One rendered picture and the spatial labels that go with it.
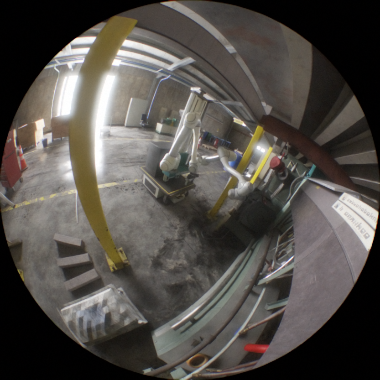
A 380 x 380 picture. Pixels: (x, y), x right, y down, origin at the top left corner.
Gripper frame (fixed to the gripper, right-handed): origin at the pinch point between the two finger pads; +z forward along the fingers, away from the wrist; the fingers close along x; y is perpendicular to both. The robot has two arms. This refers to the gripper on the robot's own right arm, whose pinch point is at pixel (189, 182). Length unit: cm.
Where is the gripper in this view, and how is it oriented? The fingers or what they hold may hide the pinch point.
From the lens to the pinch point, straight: 157.2
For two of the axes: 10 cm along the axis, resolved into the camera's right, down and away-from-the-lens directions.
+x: -6.0, 2.6, -7.6
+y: -7.3, -5.7, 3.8
